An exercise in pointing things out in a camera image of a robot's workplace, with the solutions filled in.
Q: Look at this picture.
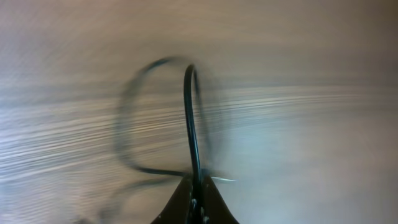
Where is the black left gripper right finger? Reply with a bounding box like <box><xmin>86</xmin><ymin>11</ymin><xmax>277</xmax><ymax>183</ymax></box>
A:
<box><xmin>202</xmin><ymin>176</ymin><xmax>239</xmax><ymax>224</ymax></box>

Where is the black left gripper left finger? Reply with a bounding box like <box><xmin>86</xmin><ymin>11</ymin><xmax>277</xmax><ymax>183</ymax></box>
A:
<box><xmin>151</xmin><ymin>175</ymin><xmax>192</xmax><ymax>224</ymax></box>

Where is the black cable bundle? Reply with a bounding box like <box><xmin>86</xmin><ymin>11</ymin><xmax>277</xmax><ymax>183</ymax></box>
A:
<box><xmin>113</xmin><ymin>55</ymin><xmax>237</xmax><ymax>187</ymax></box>

